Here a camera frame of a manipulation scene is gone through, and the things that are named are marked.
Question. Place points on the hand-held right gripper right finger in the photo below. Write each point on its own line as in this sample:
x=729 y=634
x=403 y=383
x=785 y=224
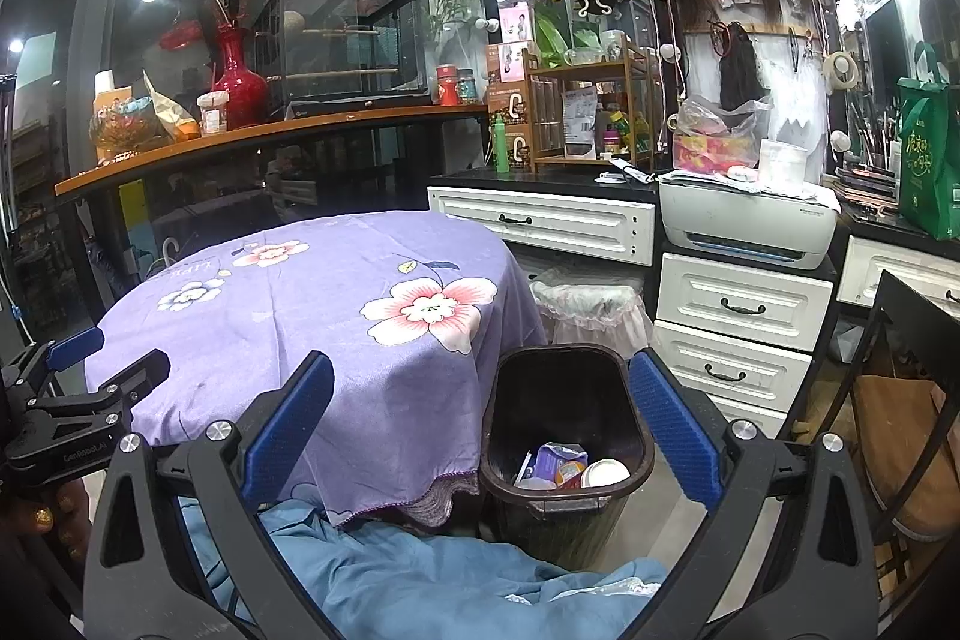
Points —
x=675 y=430

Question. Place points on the brown paper cup black lid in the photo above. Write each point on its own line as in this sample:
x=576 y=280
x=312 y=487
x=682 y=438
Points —
x=606 y=473

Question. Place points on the black trash bin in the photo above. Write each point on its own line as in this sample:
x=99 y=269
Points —
x=570 y=400

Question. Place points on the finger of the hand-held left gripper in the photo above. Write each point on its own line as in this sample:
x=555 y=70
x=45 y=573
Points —
x=75 y=345
x=139 y=374

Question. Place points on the pink picture box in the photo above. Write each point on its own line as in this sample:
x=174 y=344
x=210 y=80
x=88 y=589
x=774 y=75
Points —
x=517 y=44

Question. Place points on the person's blue clothing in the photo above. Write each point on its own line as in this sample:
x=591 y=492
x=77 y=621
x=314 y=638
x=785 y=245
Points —
x=450 y=580

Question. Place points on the glass terrarium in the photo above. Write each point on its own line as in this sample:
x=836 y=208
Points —
x=337 y=44

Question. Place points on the yellow snack bag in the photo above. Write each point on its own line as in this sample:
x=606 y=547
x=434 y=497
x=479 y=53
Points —
x=169 y=111

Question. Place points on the teal jar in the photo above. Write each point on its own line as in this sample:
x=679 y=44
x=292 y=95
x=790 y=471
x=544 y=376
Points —
x=468 y=87

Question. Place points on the green tote bag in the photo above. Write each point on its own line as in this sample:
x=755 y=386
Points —
x=930 y=160

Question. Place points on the brown cardboard box stack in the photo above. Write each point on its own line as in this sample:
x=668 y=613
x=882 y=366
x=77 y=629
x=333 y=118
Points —
x=514 y=123

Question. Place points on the purple floral tablecloth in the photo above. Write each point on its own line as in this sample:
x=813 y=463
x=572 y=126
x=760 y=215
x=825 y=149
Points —
x=315 y=340

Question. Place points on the lace covered bin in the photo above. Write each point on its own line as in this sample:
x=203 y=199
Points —
x=592 y=310

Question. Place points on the wooden counter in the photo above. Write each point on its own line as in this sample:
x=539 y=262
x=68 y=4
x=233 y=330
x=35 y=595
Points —
x=262 y=134

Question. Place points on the person's left hand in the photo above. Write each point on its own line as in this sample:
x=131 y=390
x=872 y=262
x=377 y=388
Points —
x=64 y=520

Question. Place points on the red tin can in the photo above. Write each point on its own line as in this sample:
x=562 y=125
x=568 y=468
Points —
x=448 y=85

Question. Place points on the white printer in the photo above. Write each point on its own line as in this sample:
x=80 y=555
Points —
x=750 y=220

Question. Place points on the white labelled jar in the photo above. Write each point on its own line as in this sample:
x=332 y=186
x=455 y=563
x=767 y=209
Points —
x=213 y=115

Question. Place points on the red vase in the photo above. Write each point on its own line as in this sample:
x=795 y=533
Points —
x=238 y=85

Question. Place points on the white drawer unit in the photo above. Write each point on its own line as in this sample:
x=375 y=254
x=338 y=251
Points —
x=742 y=310

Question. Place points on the white desk drawer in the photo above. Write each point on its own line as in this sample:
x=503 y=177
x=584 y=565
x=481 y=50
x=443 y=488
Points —
x=892 y=276

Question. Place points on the long white drawer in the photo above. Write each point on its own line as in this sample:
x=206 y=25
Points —
x=540 y=224

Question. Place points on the black chair wooden seat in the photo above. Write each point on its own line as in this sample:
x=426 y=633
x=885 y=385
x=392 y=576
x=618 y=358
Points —
x=900 y=430

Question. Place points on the purple white packet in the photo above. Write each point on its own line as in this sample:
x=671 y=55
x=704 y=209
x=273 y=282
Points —
x=555 y=458

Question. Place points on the wooden rack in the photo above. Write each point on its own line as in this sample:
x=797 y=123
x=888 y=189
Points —
x=585 y=108

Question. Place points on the green bottle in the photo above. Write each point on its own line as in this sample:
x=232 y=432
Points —
x=500 y=145

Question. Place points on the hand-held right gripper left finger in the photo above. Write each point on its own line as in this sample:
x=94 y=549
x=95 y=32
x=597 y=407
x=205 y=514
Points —
x=289 y=430

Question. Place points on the clear bag colourful contents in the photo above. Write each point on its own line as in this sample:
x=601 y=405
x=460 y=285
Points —
x=716 y=141

